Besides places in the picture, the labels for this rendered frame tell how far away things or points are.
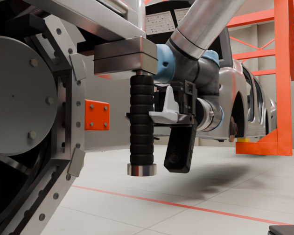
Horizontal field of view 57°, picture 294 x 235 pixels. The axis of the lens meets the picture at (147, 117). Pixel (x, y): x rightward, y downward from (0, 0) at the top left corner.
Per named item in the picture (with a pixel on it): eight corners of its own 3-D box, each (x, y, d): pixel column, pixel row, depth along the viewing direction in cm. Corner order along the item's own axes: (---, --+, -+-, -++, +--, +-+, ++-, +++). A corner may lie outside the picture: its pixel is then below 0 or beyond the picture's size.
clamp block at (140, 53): (112, 81, 47) (112, 51, 47) (158, 75, 43) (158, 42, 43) (92, 75, 43) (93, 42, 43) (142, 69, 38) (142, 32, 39)
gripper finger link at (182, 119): (157, 112, 43) (172, 115, 51) (157, 123, 43) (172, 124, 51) (186, 111, 42) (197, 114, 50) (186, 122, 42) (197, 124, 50)
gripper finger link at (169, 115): (148, 81, 39) (166, 90, 48) (148, 122, 39) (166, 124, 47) (168, 79, 38) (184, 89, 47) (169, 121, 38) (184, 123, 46)
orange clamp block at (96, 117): (60, 130, 63) (87, 130, 71) (86, 130, 59) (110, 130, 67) (60, 100, 64) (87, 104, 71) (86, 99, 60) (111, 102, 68)
